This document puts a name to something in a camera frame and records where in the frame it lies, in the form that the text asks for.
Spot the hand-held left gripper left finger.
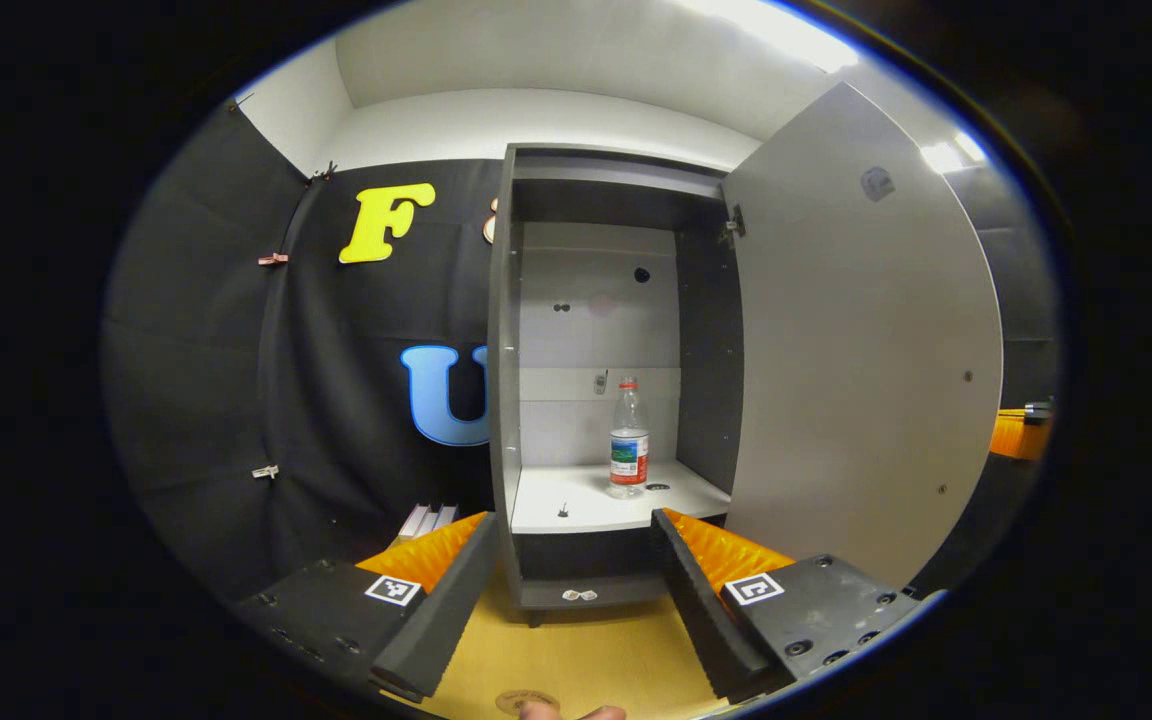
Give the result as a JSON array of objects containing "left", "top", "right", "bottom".
[{"left": 234, "top": 510, "right": 499, "bottom": 703}]

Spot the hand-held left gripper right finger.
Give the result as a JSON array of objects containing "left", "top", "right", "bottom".
[{"left": 650, "top": 507, "right": 942, "bottom": 704}]

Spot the clear plastic bottle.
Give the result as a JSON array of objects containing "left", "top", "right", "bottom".
[{"left": 609, "top": 377, "right": 651, "bottom": 499}]

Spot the beige cabinet door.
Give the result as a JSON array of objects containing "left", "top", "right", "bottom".
[{"left": 723, "top": 82, "right": 1005, "bottom": 591}]

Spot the dark grey cabinet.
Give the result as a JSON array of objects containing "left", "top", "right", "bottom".
[{"left": 488, "top": 143, "right": 747, "bottom": 627}]

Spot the white cabinet shelf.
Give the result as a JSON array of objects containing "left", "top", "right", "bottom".
[{"left": 511, "top": 460, "right": 733, "bottom": 535}]

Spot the small ceiling light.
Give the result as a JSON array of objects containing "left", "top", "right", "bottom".
[{"left": 921, "top": 130, "right": 987, "bottom": 174}]

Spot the black backdrop cloth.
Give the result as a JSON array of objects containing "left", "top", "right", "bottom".
[{"left": 101, "top": 95, "right": 1062, "bottom": 603}]

